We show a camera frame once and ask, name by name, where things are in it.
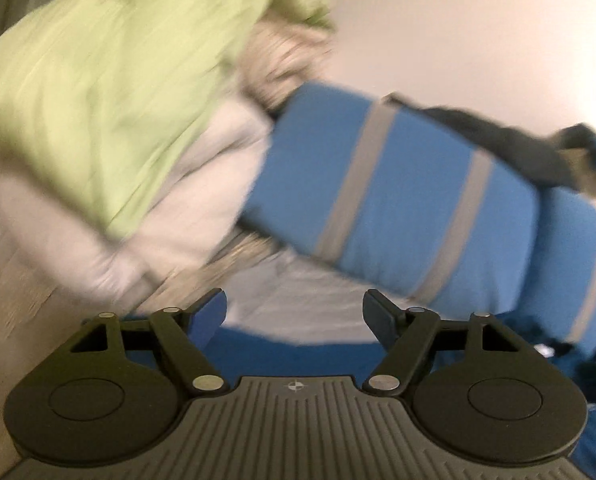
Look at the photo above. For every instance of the dark blue sweatshirt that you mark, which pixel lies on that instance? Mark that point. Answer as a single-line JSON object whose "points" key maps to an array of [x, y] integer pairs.
{"points": [[581, 370]]}

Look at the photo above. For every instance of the navy folded blanket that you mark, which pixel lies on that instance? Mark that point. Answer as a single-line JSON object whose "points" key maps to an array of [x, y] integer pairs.
{"points": [[579, 136]]}

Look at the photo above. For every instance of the black garment on pillows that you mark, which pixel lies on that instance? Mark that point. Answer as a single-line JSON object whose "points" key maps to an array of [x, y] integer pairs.
{"points": [[532, 158]]}

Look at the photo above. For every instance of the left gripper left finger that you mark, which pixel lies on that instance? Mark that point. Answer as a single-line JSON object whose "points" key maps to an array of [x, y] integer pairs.
{"points": [[116, 387]]}

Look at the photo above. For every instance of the left blue striped pillow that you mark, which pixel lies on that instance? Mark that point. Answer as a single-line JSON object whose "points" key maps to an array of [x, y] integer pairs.
{"points": [[394, 198]]}

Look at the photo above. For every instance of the blue striped pillow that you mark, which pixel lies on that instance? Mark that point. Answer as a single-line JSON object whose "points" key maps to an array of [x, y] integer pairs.
{"points": [[560, 287], [394, 198]]}

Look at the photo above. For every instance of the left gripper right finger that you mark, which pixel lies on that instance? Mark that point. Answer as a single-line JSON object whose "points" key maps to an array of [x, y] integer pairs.
{"points": [[475, 387]]}

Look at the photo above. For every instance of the light green blanket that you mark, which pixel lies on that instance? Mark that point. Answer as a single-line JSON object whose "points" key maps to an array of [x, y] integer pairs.
{"points": [[100, 97]]}

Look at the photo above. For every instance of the right blue striped pillow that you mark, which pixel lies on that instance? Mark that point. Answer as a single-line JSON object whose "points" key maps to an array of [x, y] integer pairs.
{"points": [[560, 287]]}

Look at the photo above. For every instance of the beige knitted blanket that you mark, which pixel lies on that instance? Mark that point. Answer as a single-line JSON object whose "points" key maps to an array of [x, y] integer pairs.
{"points": [[280, 57]]}

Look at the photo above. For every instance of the white quilted comforter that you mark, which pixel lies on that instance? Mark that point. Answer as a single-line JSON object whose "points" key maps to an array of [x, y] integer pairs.
{"points": [[181, 228]]}

